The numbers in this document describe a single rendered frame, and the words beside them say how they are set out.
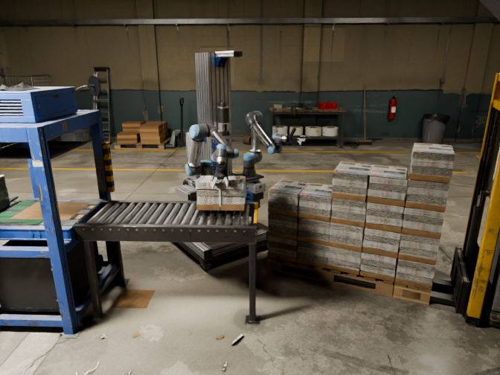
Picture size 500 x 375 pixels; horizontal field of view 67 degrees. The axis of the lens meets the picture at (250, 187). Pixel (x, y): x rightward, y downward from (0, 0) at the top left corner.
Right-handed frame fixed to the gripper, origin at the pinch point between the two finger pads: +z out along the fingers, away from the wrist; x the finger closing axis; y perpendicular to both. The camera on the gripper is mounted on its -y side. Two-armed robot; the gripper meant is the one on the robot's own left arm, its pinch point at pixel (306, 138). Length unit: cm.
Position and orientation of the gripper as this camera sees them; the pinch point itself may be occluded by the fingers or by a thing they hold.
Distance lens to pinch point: 371.9
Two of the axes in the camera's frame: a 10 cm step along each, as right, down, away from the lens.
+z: 8.8, 1.5, -4.5
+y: 0.6, 9.0, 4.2
